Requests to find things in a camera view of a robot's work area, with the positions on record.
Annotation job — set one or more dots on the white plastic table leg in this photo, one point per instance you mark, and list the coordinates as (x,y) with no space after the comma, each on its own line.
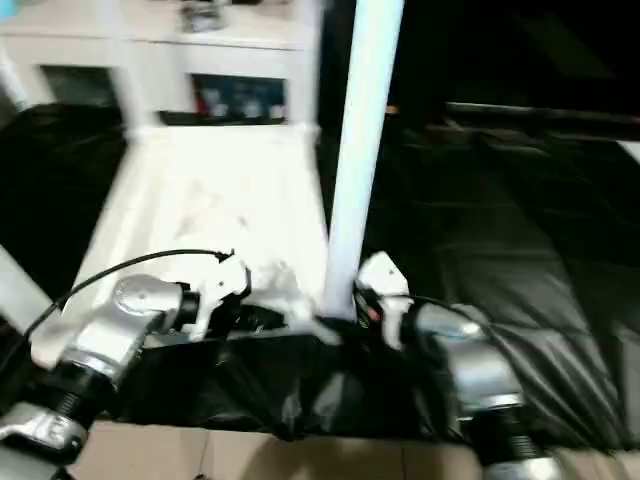
(362,130)
(20,295)
(308,60)
(130,85)

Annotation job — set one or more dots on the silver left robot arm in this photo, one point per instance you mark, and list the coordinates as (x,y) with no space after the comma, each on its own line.
(100,340)

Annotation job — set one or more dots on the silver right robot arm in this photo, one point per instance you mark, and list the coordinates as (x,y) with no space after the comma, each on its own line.
(480,370)

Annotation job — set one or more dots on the white plastic table top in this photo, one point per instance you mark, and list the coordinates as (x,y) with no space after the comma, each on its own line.
(210,200)

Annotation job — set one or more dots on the black work mat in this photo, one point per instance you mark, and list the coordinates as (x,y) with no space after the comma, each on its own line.
(540,230)

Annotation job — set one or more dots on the small yellow tag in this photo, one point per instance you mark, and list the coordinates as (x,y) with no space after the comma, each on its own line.
(390,108)

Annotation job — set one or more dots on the dark low shelf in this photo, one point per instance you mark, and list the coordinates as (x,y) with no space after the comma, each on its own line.
(550,112)

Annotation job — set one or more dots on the white cabinet with glass doors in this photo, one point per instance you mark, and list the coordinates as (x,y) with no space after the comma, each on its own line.
(150,50)

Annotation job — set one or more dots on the shiny ornament on cabinet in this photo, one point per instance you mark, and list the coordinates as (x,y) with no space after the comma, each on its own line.
(203,14)

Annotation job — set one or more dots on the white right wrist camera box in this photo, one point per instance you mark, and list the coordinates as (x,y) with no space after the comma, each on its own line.
(385,285)

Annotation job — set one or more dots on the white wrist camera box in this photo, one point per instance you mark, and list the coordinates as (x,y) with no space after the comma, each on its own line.
(385,285)
(220,288)

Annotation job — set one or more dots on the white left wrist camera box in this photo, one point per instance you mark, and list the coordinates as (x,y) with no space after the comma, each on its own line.
(220,288)

